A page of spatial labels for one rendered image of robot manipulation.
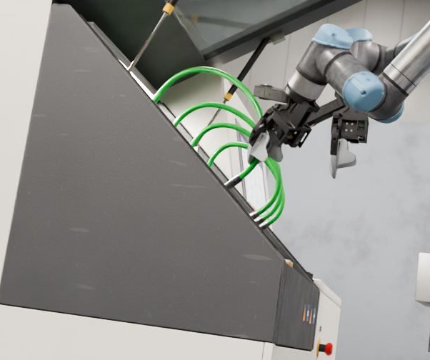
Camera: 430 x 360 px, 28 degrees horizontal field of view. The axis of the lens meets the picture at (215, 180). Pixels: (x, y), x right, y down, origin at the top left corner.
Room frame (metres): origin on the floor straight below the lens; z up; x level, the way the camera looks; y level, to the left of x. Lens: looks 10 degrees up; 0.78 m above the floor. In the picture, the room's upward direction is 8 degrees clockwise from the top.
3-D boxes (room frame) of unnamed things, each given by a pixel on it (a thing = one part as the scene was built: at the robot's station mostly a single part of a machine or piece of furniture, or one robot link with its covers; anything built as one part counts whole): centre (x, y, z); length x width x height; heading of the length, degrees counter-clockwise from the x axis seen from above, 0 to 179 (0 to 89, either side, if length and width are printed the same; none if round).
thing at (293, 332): (2.01, -0.22, 0.87); 0.62 x 0.04 x 0.16; 166
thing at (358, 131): (1.99, -0.30, 1.34); 0.09 x 0.08 x 0.12; 76
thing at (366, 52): (2.00, -0.29, 1.50); 0.09 x 0.08 x 0.11; 110
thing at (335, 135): (1.98, -0.27, 1.28); 0.05 x 0.02 x 0.09; 166
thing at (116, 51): (2.13, 0.27, 1.43); 0.54 x 0.03 x 0.02; 166
